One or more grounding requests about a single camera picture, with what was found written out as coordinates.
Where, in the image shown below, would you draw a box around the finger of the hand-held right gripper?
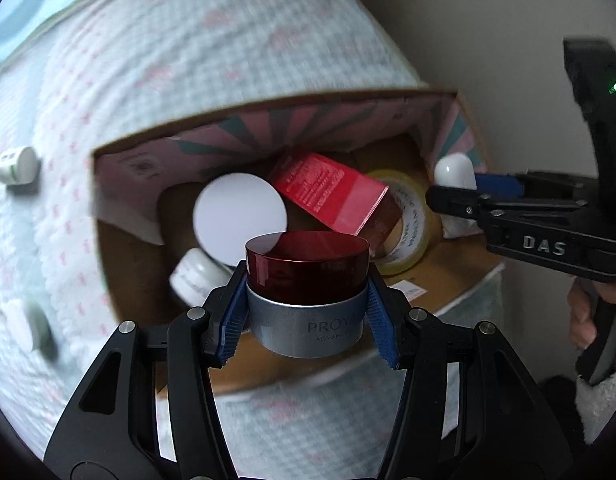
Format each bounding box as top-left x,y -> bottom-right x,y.
425,184 -> 491,221
474,173 -> 527,200

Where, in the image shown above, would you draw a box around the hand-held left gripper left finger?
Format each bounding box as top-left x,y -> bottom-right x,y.
43,259 -> 249,480

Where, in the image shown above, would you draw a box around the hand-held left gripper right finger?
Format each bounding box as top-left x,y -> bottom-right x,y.
365,266 -> 574,480

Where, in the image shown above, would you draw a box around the white earbud case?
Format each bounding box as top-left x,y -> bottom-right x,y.
434,154 -> 477,239

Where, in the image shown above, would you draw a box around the small white cream jar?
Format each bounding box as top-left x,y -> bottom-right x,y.
168,248 -> 235,307

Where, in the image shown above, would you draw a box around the yellow tape roll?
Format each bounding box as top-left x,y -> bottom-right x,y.
360,168 -> 445,277

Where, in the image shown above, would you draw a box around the red-lid silver cream jar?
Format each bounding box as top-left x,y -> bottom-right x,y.
244,231 -> 371,359

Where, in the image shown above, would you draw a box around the white-lid round jar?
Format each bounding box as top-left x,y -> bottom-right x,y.
2,297 -> 55,356
192,172 -> 289,268

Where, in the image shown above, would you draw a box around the pink red carton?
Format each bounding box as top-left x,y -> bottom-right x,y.
268,151 -> 390,237

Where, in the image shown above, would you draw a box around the pink patterned cardboard box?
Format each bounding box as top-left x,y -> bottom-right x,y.
90,88 -> 507,402

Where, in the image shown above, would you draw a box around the person's right forearm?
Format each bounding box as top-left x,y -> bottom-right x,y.
575,360 -> 616,448

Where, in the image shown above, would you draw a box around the person's right hand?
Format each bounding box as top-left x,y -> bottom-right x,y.
566,277 -> 597,352

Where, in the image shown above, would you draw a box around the white green-label pill bottle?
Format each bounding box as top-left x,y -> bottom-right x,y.
0,146 -> 42,187

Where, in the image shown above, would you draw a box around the light blue hanging cloth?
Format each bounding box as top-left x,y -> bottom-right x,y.
0,0 -> 145,78

